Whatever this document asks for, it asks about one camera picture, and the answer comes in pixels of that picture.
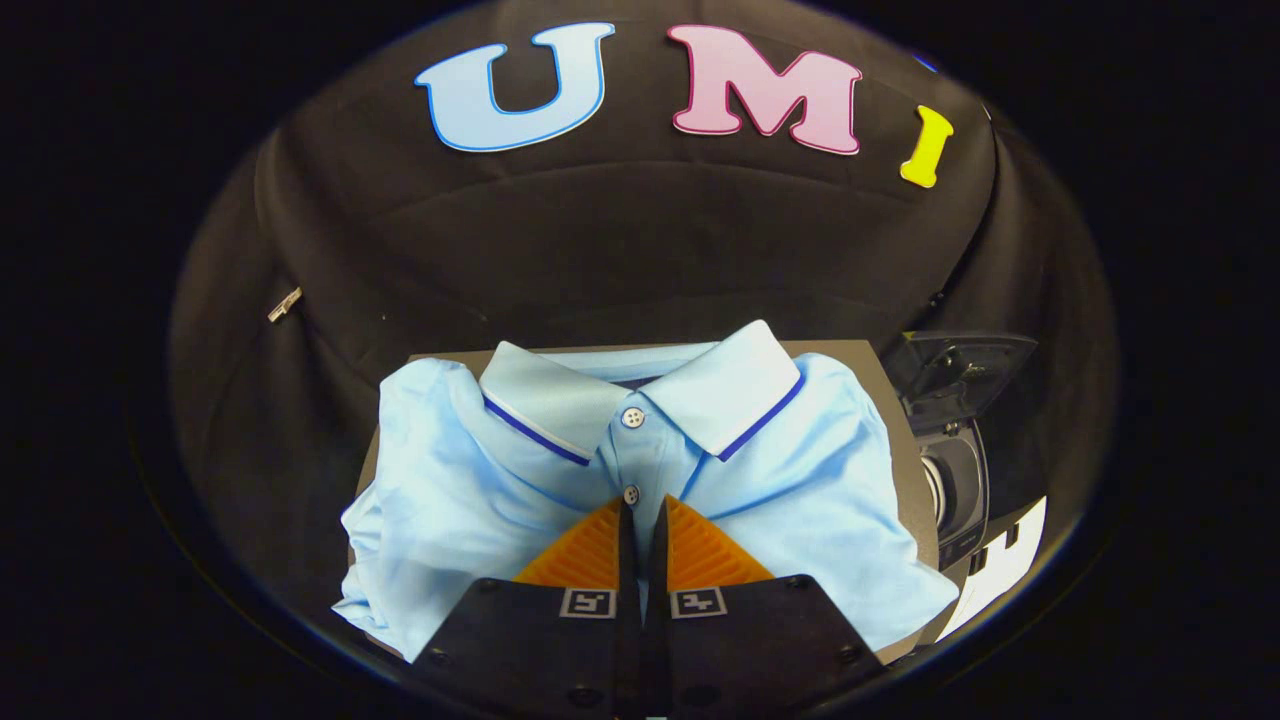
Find light blue polo shirt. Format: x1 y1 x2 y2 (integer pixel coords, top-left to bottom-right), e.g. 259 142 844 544
333 320 961 663

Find grey cabinet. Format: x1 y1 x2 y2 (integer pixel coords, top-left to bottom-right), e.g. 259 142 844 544
350 340 942 667

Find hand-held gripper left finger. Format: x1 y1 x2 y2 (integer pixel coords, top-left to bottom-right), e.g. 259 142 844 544
410 496 642 720

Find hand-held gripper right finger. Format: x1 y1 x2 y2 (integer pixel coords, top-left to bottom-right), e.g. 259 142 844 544
647 494 887 720

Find dark glass washing machine lid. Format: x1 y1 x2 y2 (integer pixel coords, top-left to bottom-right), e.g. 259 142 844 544
885 332 1039 437

